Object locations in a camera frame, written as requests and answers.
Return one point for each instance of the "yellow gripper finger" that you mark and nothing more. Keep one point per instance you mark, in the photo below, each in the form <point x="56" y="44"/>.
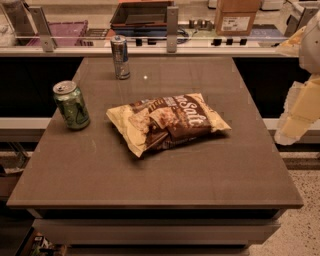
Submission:
<point x="301" y="110"/>

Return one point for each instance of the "silver blue redbull can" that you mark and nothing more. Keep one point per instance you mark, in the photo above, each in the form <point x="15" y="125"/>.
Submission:
<point x="120" y="56"/>

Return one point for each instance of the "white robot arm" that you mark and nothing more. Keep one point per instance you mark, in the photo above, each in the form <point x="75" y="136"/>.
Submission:
<point x="305" y="45"/>

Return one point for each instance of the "green soda can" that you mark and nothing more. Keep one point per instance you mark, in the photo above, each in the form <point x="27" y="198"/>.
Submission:
<point x="69" y="100"/>

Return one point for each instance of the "cardboard box with label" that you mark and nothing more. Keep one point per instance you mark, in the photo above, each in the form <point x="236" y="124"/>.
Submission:
<point x="235" y="17"/>

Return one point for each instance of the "brown table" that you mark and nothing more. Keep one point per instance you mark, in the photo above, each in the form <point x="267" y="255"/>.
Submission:
<point x="224" y="189"/>

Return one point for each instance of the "brown yellow chip bag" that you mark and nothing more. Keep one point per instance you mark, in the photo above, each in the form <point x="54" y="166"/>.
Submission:
<point x="165" y="122"/>

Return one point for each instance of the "dark tray bin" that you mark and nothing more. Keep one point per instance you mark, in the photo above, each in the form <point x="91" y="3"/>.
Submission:
<point x="148" y="13"/>

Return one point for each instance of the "purple plastic crate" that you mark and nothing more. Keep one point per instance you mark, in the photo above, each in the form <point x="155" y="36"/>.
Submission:
<point x="68" y="34"/>

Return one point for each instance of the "metal railing post right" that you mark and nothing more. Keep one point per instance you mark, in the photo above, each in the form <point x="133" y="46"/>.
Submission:
<point x="298" y="19"/>

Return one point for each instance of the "metal railing post left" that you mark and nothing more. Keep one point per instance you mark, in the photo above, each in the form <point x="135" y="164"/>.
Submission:
<point x="47" y="42"/>

